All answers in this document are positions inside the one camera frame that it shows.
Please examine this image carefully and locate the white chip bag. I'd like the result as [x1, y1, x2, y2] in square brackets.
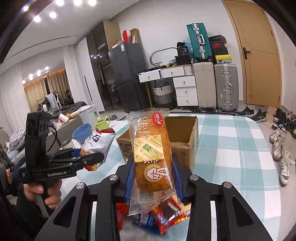
[80, 128, 115, 171]

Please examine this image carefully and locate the packaged bread roll snack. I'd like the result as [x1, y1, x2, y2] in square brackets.
[126, 108, 176, 216]

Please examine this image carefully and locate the cardboard SF Express box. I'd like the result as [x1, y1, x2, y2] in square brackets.
[116, 115, 199, 171]

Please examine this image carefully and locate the person's left hand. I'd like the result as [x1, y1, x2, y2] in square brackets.
[23, 179, 62, 209]

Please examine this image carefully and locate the blue plastic bowl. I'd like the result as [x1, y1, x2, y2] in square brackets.
[71, 123, 92, 144]

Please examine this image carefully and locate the green watering can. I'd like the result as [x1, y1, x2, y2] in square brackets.
[96, 116, 111, 131]

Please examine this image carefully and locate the red snack packet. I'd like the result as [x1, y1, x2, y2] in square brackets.
[150, 195, 191, 235]

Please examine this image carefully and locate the checked teal tablecloth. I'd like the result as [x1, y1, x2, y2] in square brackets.
[61, 114, 281, 240]

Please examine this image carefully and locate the white sneakers pile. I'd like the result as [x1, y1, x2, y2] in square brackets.
[269, 128, 295, 186]

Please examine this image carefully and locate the woven laundry basket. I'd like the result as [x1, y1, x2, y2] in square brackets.
[152, 82, 175, 110]

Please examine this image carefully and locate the black refrigerator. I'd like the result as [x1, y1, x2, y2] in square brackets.
[108, 42, 151, 113]

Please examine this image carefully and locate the black sneaker pair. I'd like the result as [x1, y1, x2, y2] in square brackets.
[236, 106, 267, 123]

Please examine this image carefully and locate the dark glass cabinet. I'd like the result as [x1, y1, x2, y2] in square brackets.
[86, 21, 122, 110]

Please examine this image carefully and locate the white drawer desk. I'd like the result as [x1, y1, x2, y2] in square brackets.
[138, 65, 198, 106]

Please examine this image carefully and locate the beige suitcase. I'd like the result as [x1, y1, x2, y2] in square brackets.
[193, 62, 217, 109]

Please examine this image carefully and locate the silver aluminium suitcase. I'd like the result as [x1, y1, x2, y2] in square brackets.
[214, 63, 239, 113]

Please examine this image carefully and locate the wooden door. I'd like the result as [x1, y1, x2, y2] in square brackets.
[225, 1, 281, 108]

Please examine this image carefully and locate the teal suitcase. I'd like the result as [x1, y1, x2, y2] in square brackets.
[187, 23, 213, 61]

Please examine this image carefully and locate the stack of shoe boxes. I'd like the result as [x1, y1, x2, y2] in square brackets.
[209, 35, 232, 63]

